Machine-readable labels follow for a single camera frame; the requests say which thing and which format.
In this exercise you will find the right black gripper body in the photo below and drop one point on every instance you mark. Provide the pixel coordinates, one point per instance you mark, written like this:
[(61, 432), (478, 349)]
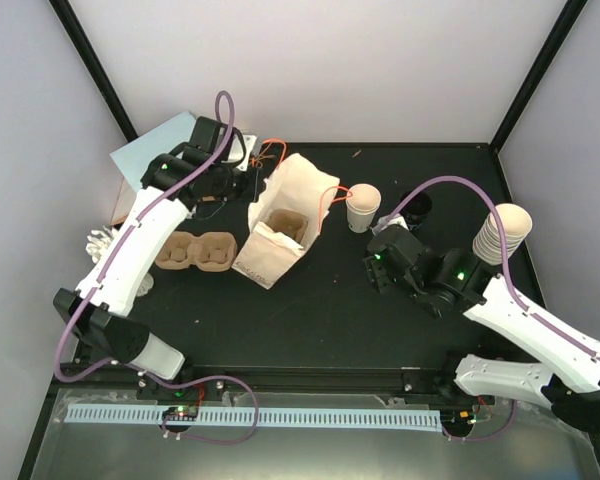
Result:
[(384, 283)]

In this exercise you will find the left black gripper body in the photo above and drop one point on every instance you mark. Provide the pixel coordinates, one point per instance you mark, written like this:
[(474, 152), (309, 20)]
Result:
[(224, 188)]

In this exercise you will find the cream bear paper bag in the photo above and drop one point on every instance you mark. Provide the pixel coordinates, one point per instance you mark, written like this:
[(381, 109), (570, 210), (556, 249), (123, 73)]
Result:
[(295, 184)]

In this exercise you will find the cardboard cup carrier tray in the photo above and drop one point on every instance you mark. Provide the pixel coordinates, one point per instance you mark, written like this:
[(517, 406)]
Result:
[(290, 223)]

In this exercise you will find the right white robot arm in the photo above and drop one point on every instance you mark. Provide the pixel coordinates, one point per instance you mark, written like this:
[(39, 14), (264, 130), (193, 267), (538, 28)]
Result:
[(564, 376)]

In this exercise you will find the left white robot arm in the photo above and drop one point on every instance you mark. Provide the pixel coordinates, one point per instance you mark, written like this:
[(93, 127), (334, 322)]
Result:
[(96, 311)]

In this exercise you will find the light blue paper bag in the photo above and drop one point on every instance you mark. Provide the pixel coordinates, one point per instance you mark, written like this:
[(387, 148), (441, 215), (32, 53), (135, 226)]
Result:
[(134, 158)]

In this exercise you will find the stack of white cups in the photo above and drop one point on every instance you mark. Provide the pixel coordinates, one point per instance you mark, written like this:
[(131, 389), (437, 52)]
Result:
[(493, 239)]

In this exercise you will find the white plastic cutlery bunch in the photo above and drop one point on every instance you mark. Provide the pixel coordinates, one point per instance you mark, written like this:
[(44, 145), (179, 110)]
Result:
[(98, 242)]

